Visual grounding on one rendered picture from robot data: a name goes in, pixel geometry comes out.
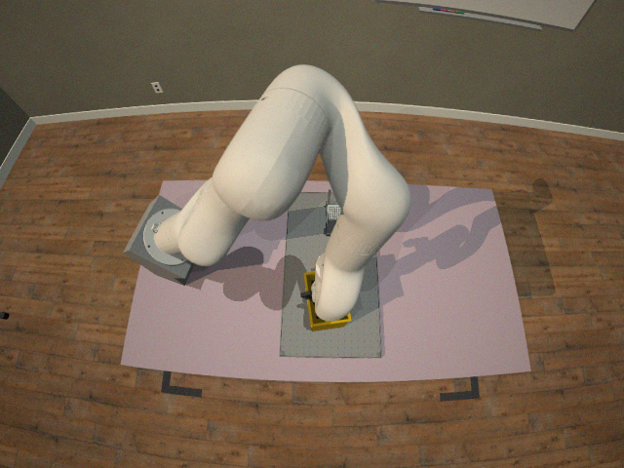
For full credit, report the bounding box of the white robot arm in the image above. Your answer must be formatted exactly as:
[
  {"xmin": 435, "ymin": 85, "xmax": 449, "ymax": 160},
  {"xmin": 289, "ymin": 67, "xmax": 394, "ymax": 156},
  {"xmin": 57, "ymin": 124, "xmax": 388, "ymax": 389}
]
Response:
[{"xmin": 143, "ymin": 64, "xmax": 411, "ymax": 321}]

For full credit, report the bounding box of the yellow open-top bin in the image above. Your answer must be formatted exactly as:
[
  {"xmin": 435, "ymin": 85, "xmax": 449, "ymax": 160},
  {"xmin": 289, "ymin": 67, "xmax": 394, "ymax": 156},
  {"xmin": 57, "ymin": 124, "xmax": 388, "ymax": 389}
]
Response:
[{"xmin": 303, "ymin": 271, "xmax": 351, "ymax": 332}]

